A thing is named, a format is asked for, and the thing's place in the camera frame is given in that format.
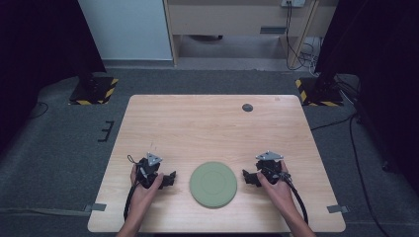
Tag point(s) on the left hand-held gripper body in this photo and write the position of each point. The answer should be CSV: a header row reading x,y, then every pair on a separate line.
x,y
145,171

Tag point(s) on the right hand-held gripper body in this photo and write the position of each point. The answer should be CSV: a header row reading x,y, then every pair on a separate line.
x,y
271,169

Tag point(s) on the person's left hand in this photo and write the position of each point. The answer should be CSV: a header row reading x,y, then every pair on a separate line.
x,y
143,197

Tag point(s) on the person's right hand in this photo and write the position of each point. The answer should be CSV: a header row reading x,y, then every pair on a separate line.
x,y
280,194

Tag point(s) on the grey tape piece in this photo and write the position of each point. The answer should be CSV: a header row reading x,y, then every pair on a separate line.
x,y
337,209
96,207

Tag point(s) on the grey round table grommet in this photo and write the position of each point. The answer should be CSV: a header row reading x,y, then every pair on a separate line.
x,y
247,107

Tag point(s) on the black striped stand base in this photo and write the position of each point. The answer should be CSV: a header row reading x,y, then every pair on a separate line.
x,y
94,91
318,93

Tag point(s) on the grey floor tape strip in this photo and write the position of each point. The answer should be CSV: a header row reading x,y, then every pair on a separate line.
x,y
42,211

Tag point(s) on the black curtain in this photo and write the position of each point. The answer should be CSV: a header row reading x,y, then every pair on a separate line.
x,y
382,65
36,49

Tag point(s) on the beige wooden cabinet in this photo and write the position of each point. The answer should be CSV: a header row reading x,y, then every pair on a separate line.
x,y
230,19

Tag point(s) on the grey power outlet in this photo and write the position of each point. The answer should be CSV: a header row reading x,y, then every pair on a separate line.
x,y
293,2

